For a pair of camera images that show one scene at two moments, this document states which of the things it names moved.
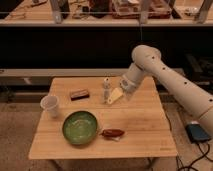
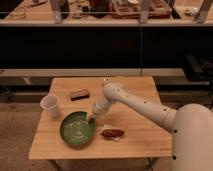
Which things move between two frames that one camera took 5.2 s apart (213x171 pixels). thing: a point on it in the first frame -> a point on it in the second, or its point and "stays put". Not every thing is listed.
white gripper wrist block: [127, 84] -> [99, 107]
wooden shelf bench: [110, 13] stays put
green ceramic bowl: [79, 127] stays put
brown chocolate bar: [84, 94] stays put
